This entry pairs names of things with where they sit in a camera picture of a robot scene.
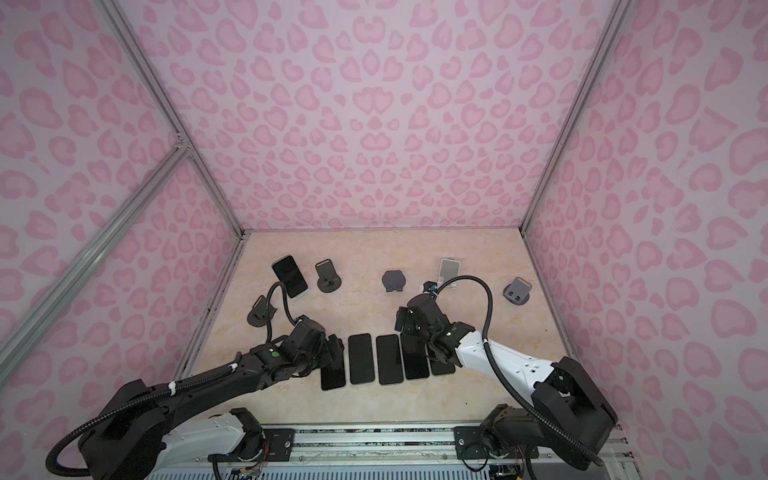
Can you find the dark round phone stand centre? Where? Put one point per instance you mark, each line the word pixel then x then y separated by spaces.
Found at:
pixel 394 281

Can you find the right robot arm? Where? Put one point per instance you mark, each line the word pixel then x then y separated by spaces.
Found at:
pixel 556 403

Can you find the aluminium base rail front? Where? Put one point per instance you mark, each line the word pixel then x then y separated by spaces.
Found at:
pixel 410 450

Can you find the aluminium frame post back right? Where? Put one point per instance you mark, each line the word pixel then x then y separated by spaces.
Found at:
pixel 620 13

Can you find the blue-edged smartphone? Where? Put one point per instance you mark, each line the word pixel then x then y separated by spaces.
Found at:
pixel 361 363

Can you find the grey-edged smartphone front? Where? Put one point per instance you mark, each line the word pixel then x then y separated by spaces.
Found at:
pixel 414 356

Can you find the green-edged smartphone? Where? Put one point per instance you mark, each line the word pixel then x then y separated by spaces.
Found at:
pixel 288 272
pixel 438 368

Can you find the pink-edged smartphone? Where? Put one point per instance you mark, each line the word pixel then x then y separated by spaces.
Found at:
pixel 389 361

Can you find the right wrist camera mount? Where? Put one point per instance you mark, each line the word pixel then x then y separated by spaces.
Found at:
pixel 430 287

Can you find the dark round front phone stand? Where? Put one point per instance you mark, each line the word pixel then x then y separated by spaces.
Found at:
pixel 261 313

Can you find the dark round phone stand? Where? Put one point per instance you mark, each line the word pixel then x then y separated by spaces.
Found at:
pixel 394 281
pixel 261 313

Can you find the dark round stand back left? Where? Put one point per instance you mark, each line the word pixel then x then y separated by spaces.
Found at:
pixel 328 278

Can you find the silver smartphone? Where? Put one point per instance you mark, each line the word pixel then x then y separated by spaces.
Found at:
pixel 332 379

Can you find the aluminium frame post back left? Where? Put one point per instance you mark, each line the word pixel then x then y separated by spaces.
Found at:
pixel 128 40

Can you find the aluminium diagonal frame beam left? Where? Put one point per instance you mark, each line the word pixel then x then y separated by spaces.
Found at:
pixel 43 314

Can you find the white folding phone stand right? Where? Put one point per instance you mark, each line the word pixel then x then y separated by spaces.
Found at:
pixel 448 269

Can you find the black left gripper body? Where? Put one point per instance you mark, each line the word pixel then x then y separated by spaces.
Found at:
pixel 334 355

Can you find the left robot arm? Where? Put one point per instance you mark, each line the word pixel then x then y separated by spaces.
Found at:
pixel 143 427

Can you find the grey round stand right side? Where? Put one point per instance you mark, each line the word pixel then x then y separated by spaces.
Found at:
pixel 518 291

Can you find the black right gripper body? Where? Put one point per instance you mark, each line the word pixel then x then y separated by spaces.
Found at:
pixel 410 325

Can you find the aluminium frame post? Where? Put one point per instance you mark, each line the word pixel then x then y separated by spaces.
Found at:
pixel 620 13
pixel 128 40

